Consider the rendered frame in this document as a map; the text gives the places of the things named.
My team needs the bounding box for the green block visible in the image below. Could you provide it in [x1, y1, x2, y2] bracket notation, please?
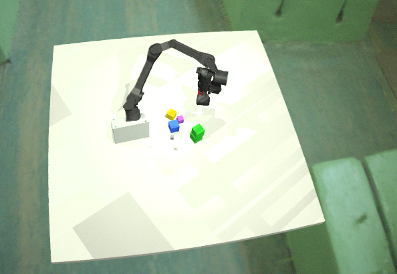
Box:
[190, 133, 203, 143]
[191, 124, 205, 139]

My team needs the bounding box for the small purple block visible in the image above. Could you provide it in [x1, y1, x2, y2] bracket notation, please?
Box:
[177, 115, 184, 124]

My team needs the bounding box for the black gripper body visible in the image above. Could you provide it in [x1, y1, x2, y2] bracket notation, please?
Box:
[196, 74, 211, 106]

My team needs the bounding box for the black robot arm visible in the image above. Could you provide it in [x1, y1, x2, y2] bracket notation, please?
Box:
[123, 39, 229, 122]

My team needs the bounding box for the olive yellow block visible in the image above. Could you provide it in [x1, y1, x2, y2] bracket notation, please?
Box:
[166, 108, 176, 120]

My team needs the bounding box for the blue block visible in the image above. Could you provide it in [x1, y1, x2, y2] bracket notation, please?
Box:
[168, 120, 180, 133]

